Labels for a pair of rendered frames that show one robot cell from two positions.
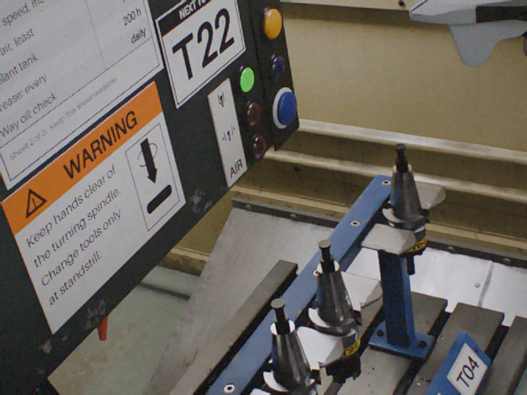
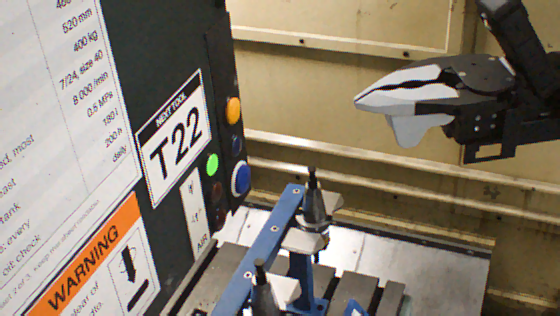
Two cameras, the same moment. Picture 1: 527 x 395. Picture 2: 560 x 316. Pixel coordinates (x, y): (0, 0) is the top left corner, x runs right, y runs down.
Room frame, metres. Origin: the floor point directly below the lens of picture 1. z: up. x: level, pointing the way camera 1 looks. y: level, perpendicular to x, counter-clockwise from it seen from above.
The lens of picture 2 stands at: (0.20, 0.03, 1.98)
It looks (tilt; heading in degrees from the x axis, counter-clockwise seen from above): 37 degrees down; 348
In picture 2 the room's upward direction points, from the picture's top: 5 degrees counter-clockwise
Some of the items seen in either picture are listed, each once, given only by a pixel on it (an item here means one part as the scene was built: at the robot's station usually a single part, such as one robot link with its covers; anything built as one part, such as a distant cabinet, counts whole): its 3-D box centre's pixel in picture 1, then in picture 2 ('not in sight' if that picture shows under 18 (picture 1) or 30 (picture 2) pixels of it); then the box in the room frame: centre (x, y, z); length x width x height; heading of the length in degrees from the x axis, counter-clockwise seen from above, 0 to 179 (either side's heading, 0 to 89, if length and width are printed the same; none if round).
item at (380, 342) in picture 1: (394, 274); (300, 257); (1.08, -0.18, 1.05); 0.10 x 0.05 x 0.30; 53
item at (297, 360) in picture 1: (287, 349); not in sight; (0.74, 0.01, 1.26); 0.04 x 0.04 x 0.07
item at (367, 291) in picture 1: (354, 290); (279, 289); (0.87, -0.09, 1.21); 0.07 x 0.05 x 0.01; 53
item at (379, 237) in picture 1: (390, 239); (303, 241); (0.96, -0.16, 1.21); 0.07 x 0.05 x 0.01; 53
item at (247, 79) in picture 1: (245, 79); (211, 164); (0.66, 0.00, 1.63); 0.02 x 0.01 x 0.02; 143
